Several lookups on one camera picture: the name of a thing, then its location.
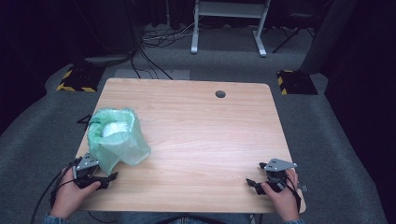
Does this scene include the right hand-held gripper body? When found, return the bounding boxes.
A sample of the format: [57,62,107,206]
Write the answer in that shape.
[262,158,298,192]

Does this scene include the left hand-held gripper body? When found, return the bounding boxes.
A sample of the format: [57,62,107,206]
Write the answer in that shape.
[72,152,105,190]

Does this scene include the green plastic bag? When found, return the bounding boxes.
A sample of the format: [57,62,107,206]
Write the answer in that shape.
[86,106,152,176]

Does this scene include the person's right hand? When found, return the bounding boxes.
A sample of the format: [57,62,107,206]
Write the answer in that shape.
[261,168,302,222]

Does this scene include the person's left hand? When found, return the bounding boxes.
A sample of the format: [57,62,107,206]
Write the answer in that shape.
[49,166,103,220]

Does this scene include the white crumpled paper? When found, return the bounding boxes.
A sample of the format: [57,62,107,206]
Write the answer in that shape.
[101,121,131,139]

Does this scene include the person's blue jeans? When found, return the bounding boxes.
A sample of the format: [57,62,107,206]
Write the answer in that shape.
[117,212,254,224]

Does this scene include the black yellow striped base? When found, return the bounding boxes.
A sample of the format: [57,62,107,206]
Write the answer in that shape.
[276,69,319,96]
[56,65,106,93]

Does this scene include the black stand foot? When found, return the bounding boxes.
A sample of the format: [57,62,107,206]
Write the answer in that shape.
[83,53,138,67]

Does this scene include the black tripod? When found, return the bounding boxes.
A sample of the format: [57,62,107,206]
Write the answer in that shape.
[272,10,316,54]

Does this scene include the grey column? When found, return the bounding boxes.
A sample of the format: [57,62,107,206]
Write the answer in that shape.
[299,0,360,76]

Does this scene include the white metal stand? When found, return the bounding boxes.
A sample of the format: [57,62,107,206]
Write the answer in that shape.
[190,0,273,58]

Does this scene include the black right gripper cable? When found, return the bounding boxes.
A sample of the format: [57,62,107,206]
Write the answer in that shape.
[281,175,303,215]

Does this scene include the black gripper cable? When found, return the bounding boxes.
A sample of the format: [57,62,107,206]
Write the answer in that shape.
[281,175,303,215]
[30,157,82,224]

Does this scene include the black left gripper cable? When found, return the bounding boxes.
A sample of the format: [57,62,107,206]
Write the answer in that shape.
[30,157,82,224]

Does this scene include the bundle of floor cables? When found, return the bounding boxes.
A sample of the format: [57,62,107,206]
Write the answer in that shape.
[129,21,195,80]

